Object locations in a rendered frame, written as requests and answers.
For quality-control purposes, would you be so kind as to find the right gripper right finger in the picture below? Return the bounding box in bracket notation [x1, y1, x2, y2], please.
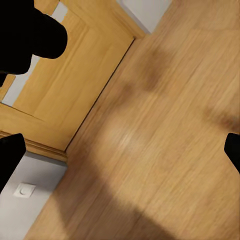
[224, 133, 240, 173]

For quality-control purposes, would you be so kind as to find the digital camera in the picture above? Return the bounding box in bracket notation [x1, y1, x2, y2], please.
[0, 0, 68, 75]

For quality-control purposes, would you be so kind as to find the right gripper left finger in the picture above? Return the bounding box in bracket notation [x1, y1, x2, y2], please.
[0, 133, 27, 193]

